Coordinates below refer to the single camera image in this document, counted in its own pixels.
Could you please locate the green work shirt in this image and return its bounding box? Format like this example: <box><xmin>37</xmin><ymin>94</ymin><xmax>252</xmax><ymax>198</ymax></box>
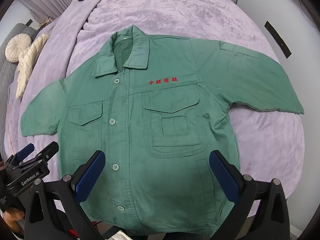
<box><xmin>21</xmin><ymin>25</ymin><xmax>304</xmax><ymax>236</ymax></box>

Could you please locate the person left hand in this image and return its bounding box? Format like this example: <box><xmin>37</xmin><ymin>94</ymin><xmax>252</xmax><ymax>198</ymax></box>
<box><xmin>2</xmin><ymin>208</ymin><xmax>24</xmax><ymax>236</ymax></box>

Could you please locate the purple plush blanket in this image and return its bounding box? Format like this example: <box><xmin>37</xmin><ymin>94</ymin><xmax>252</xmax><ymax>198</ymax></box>
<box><xmin>5</xmin><ymin>0</ymin><xmax>304</xmax><ymax>196</ymax></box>

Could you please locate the grey quilted headboard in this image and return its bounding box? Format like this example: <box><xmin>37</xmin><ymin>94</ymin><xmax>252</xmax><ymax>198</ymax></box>
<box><xmin>0</xmin><ymin>23</ymin><xmax>36</xmax><ymax>159</ymax></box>

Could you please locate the cream knot pillow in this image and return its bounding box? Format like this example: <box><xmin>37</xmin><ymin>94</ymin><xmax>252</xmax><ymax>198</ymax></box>
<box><xmin>15</xmin><ymin>34</ymin><xmax>49</xmax><ymax>99</ymax></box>

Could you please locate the round cream pillow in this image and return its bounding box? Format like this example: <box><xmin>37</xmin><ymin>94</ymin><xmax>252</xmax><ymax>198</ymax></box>
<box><xmin>5</xmin><ymin>34</ymin><xmax>31</xmax><ymax>63</ymax></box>

